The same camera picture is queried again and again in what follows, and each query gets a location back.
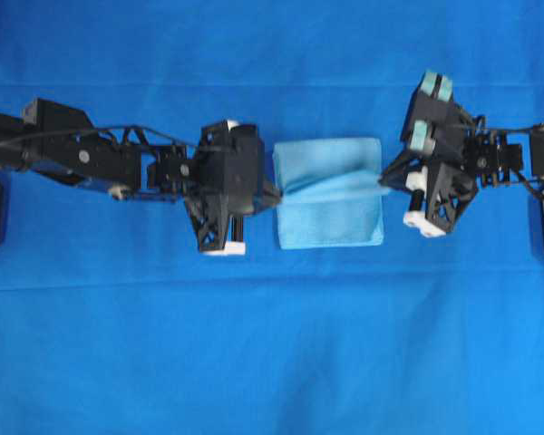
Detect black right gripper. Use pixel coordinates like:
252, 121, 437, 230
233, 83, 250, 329
378, 151, 478, 237

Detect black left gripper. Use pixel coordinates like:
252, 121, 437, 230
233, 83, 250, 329
184, 120, 282, 256

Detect light blue towel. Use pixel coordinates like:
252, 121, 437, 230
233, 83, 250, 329
273, 137, 389, 250

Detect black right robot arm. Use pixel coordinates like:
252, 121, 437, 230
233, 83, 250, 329
379, 117, 544, 237

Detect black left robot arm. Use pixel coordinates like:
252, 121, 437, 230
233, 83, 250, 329
0, 99, 282, 256

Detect dark blue table cloth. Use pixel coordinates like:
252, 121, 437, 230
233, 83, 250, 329
0, 1, 544, 434

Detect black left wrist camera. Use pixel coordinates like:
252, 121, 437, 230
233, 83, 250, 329
229, 124, 264, 216

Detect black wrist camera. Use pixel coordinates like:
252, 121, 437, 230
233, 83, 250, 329
229, 124, 264, 216
401, 70, 465, 161

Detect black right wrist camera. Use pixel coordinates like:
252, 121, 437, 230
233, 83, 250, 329
401, 70, 465, 161

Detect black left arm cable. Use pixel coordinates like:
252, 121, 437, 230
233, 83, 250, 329
0, 122, 200, 153

